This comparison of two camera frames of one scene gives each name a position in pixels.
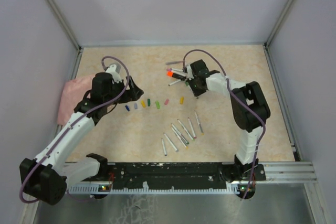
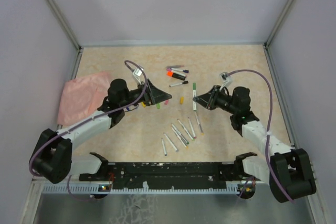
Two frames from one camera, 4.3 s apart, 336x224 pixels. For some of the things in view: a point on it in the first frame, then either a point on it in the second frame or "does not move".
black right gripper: x=196 y=93 to x=209 y=99
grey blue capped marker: x=170 y=142 does not move
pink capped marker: x=195 y=137 does not move
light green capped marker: x=191 y=137 does not move
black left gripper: x=133 y=94 to x=152 y=95
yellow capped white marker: x=179 y=138 does not move
